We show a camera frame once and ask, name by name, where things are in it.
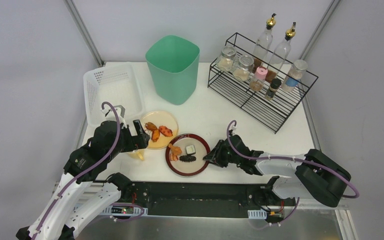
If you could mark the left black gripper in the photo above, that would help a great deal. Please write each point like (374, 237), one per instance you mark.
(137, 138)

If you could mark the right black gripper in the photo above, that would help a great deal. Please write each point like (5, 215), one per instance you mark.
(221, 153)

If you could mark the yellow mug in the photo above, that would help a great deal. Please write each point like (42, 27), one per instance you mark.
(137, 154)

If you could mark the shrimp piece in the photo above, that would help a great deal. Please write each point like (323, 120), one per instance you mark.
(173, 157)

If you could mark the fried chicken nugget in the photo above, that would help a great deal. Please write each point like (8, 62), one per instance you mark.
(175, 150)

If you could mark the black lid pepper shaker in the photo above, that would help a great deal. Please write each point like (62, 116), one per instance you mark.
(273, 88)

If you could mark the red rimmed plate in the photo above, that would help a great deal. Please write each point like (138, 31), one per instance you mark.
(188, 169)

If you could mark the black sea cucumber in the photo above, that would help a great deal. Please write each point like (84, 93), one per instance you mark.
(187, 158)

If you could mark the sushi roll piece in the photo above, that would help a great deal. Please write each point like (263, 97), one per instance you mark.
(190, 150)

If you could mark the green plastic bin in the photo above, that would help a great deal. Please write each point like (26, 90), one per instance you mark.
(173, 64)

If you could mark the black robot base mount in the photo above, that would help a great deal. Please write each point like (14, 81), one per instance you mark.
(212, 200)

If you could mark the cream plate with leaf pattern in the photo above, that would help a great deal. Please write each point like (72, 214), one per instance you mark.
(160, 118)

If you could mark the silver lid spice jar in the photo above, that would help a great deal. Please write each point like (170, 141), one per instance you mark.
(294, 75)

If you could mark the glass jar with rice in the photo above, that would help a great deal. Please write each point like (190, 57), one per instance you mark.
(243, 68)

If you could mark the pink lid spice shaker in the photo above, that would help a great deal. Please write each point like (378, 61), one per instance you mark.
(257, 82)

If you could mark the glass jar with grains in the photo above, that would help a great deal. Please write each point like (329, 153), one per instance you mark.
(225, 61)

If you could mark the gold spout oil bottle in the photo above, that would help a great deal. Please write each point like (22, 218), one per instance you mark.
(263, 43)

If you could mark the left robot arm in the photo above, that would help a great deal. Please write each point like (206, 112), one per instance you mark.
(61, 220)

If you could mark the white plastic basket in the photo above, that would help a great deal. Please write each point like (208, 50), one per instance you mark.
(116, 83)

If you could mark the fried chicken wing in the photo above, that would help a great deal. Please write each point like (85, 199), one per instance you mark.
(155, 133)

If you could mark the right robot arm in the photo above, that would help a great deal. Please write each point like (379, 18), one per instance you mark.
(310, 175)

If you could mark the black wire rack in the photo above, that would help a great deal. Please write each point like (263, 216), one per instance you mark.
(271, 113)

